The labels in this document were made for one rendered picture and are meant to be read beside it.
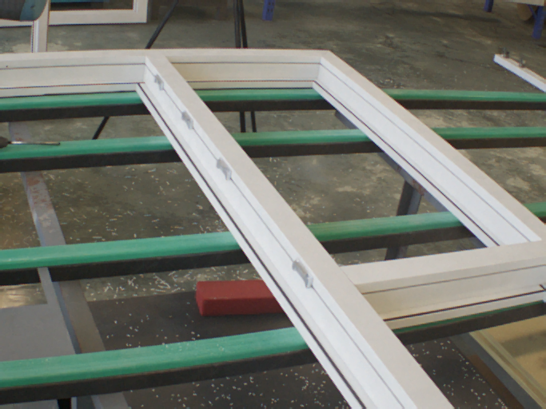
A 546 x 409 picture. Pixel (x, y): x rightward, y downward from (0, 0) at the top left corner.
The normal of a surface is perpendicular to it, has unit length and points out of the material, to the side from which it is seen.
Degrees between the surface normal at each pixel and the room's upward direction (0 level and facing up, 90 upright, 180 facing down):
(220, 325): 0
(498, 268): 90
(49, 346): 0
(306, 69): 90
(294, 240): 0
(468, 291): 90
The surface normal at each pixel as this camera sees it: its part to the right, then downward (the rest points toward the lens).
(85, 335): 0.15, -0.87
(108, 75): 0.38, 0.49
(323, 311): -0.92, 0.07
